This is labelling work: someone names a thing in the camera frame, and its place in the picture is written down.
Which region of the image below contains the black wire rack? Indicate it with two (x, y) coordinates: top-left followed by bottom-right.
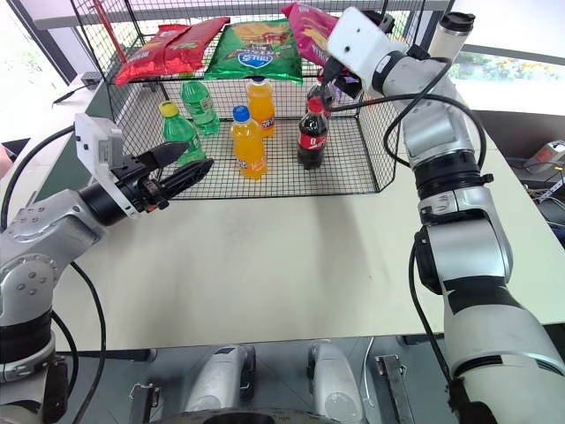
(70, 0), (456, 201)

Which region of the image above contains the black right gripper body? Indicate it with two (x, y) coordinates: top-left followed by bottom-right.
(338, 69), (371, 102)

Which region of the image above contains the red chip bag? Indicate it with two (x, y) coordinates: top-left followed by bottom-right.
(114, 24), (192, 87)
(162, 16), (231, 77)

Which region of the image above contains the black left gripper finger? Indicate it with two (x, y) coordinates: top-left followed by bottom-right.
(154, 158), (215, 201)
(133, 140), (192, 171)

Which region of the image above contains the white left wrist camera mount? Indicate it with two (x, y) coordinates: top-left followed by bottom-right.
(73, 112), (143, 220)

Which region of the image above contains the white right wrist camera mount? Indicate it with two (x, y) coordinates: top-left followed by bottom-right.
(326, 6), (410, 86)

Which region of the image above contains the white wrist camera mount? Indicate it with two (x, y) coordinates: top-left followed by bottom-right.
(326, 6), (410, 86)
(73, 112), (143, 220)

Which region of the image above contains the white tumbler black lid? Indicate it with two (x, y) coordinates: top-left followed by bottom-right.
(426, 11), (478, 61)

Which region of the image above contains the dark side table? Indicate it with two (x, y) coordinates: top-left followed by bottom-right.
(472, 109), (565, 248)

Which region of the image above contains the red rod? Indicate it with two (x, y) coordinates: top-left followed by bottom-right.
(93, 0), (130, 64)

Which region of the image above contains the cola bottle red cap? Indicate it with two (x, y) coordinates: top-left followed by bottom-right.
(296, 97), (331, 171)
(305, 80), (337, 120)

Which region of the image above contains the metal table bracket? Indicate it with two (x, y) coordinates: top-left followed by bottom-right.
(373, 352), (417, 424)
(129, 381), (162, 424)

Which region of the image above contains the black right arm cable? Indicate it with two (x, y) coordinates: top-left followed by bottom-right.
(318, 56), (489, 386)

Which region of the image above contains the black box with cable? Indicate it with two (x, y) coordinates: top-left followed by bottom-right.
(51, 72), (105, 107)

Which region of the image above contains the thin white cable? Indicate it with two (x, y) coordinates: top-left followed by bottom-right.
(360, 337), (377, 401)

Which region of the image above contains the green chip bag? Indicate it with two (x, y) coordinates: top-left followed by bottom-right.
(203, 18), (305, 86)

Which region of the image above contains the silver right robot leg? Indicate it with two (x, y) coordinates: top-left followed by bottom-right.
(305, 342), (366, 424)

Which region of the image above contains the pink chip bag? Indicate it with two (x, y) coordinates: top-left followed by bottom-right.
(281, 2), (342, 68)

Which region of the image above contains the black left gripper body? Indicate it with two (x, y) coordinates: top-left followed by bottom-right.
(109, 155), (171, 217)

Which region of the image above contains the silver robot leg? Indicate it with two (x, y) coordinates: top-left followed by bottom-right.
(305, 342), (366, 424)
(183, 344), (258, 416)

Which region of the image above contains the grey orange electronic device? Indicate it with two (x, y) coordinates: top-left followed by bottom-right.
(523, 140), (565, 178)

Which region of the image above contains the orange soda bottle blue cap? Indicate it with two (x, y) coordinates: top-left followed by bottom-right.
(230, 105), (269, 182)
(245, 76), (277, 140)

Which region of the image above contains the green bottle yellow cap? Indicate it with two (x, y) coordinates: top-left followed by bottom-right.
(158, 101), (208, 168)

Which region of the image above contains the silver left robot leg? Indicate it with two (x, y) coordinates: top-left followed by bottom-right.
(183, 344), (258, 416)

